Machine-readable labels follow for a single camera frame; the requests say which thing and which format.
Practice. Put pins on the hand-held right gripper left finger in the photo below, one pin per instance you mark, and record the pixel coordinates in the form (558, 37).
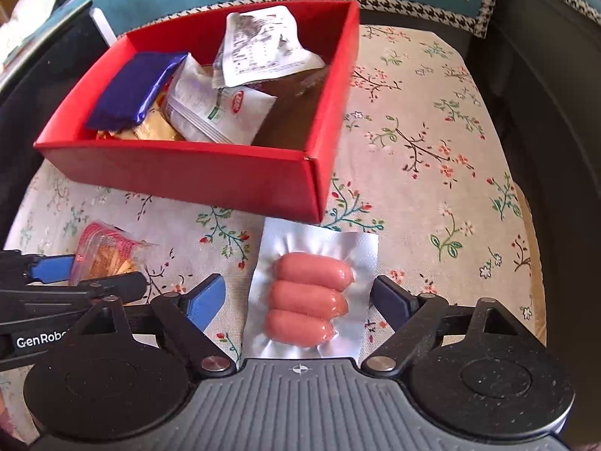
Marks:
(206, 303)

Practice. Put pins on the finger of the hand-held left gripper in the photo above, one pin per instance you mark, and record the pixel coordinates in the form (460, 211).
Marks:
(122, 286)
(51, 268)

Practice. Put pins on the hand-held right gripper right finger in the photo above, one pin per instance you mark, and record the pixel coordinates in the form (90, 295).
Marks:
(392, 303)

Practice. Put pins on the pink pastry packet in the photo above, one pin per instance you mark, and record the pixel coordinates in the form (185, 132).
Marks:
(108, 249)

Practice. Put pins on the silver sausage packet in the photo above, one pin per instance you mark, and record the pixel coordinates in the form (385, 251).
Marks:
(305, 300)

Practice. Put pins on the red cardboard box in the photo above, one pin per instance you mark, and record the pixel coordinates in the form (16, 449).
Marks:
(188, 174)

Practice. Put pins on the white snack packet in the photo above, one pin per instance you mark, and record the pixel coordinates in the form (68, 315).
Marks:
(225, 112)

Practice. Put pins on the purple foil snack packet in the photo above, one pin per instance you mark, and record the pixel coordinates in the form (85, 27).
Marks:
(131, 89)

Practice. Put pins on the silver printed packet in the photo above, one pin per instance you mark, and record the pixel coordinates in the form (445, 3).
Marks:
(263, 51)

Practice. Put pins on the floral seat cushion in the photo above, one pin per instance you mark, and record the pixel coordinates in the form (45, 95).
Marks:
(422, 150)

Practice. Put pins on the clear wrapped yellow pastry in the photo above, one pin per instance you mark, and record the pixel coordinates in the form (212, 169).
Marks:
(152, 124)

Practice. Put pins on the printed paper sheets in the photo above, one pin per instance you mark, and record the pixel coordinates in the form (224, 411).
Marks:
(28, 23)

